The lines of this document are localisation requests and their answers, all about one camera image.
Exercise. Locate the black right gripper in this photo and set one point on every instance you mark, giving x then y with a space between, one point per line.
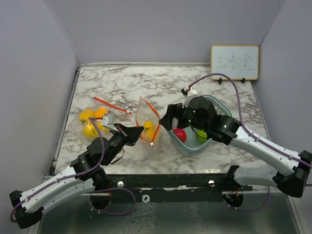
173 110

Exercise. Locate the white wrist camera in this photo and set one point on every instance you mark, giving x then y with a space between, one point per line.
189 94
106 123

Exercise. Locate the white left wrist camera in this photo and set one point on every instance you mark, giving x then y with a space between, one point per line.
106 123

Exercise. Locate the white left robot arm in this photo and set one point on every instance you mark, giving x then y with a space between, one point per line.
84 175

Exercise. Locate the pale green plastic basket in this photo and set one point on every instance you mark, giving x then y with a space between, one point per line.
192 145

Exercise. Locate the yellow toy bell pepper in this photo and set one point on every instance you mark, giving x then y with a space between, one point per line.
85 115

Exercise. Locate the clear orange-zip bag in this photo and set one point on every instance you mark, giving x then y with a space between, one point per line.
83 125
148 117

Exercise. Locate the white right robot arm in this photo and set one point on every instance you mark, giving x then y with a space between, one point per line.
288 170

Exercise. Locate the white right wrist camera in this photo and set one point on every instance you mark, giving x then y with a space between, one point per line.
189 94

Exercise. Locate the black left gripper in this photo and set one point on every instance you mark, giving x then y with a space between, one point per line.
132 133

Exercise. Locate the red toy fruit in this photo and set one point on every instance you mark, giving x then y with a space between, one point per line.
180 134

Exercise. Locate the yellow toy lemon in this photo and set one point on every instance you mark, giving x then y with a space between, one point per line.
98 115

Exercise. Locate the green toy apple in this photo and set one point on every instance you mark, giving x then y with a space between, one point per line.
201 136

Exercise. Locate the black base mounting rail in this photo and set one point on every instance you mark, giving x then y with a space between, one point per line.
164 188

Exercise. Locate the orange-yellow toy bell pepper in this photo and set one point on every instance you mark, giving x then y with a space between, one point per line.
149 130

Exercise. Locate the small framed whiteboard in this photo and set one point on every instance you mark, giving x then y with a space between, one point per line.
239 62

